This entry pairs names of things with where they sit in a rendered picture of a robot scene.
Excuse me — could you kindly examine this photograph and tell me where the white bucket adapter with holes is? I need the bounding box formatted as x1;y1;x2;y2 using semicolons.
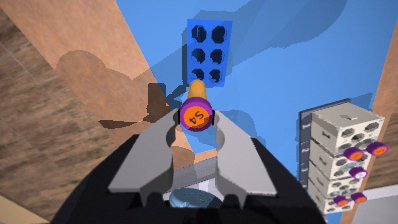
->
310;138;371;180
309;160;363;199
311;102;385;156

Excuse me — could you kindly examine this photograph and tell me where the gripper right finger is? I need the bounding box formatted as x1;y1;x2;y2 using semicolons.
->
212;109;327;224

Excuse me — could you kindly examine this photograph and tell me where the blue mat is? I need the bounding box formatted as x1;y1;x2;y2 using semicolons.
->
116;0;398;181

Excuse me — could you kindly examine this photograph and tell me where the centrifuge tube with purple cap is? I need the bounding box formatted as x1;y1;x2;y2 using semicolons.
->
344;162;368;179

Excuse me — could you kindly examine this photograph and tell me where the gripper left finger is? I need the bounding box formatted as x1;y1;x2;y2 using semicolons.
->
50;108;180;224

